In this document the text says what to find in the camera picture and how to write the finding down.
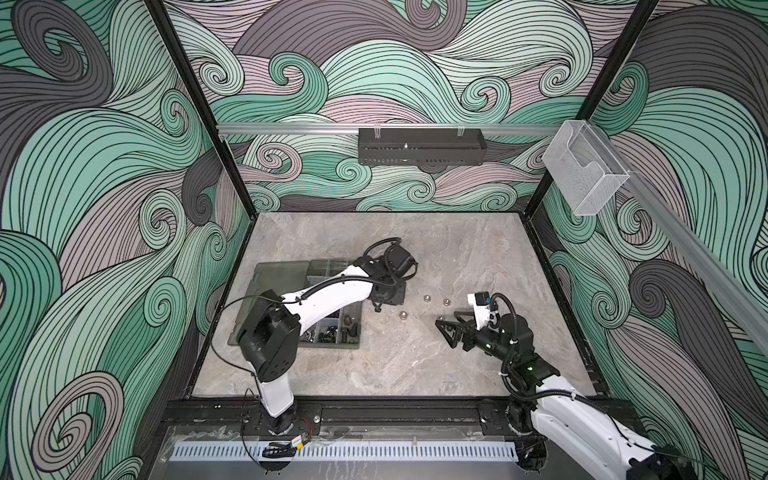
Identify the black corner frame post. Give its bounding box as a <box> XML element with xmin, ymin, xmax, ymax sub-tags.
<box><xmin>145</xmin><ymin>0</ymin><xmax>258</xmax><ymax>222</ymax></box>
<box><xmin>523</xmin><ymin>0</ymin><xmax>659</xmax><ymax>221</ymax></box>

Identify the aluminium wall rail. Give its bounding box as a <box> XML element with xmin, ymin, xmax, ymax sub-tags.
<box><xmin>217</xmin><ymin>122</ymin><xmax>562</xmax><ymax>138</ymax></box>
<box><xmin>593</xmin><ymin>126</ymin><xmax>767</xmax><ymax>352</ymax></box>

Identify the aluminium wall rail right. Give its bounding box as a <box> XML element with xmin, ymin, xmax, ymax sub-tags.
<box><xmin>593</xmin><ymin>126</ymin><xmax>767</xmax><ymax>352</ymax></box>

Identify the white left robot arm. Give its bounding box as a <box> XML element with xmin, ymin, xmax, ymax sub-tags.
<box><xmin>235</xmin><ymin>237</ymin><xmax>418</xmax><ymax>420</ymax></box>

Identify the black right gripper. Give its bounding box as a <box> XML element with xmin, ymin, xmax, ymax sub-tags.
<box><xmin>436</xmin><ymin>310</ymin><xmax>518</xmax><ymax>369</ymax></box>

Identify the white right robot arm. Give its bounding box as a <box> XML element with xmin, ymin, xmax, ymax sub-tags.
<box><xmin>435</xmin><ymin>312</ymin><xmax>696</xmax><ymax>479</ymax></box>

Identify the black corner frame post right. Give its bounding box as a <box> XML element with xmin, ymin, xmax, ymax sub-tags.
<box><xmin>523</xmin><ymin>0</ymin><xmax>659</xmax><ymax>221</ymax></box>

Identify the clear plastic wall bin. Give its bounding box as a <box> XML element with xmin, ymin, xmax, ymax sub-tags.
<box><xmin>542</xmin><ymin>120</ymin><xmax>629</xmax><ymax>217</ymax></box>

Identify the black corner frame post left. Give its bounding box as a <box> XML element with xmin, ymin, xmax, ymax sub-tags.
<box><xmin>145</xmin><ymin>0</ymin><xmax>258</xmax><ymax>222</ymax></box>

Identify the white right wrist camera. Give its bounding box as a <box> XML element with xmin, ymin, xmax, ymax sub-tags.
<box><xmin>467</xmin><ymin>291</ymin><xmax>498</xmax><ymax>330</ymax></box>

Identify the green plastic organizer box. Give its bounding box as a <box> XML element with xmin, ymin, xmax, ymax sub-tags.
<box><xmin>227</xmin><ymin>259</ymin><xmax>363</xmax><ymax>349</ymax></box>

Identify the aluminium wall rail back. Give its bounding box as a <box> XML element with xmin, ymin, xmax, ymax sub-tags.
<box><xmin>217</xmin><ymin>122</ymin><xmax>562</xmax><ymax>138</ymax></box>

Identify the white slotted cable duct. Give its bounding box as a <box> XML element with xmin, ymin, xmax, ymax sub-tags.
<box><xmin>169</xmin><ymin>440</ymin><xmax>518</xmax><ymax>463</ymax></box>

